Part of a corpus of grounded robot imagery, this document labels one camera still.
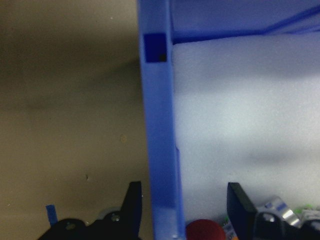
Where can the red button switch grey block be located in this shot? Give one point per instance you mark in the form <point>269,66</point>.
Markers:
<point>205,231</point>

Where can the blue plastic storage bin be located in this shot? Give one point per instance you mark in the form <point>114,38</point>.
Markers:
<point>160,125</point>

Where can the green white button switch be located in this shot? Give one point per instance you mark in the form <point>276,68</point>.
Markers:
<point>310,215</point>

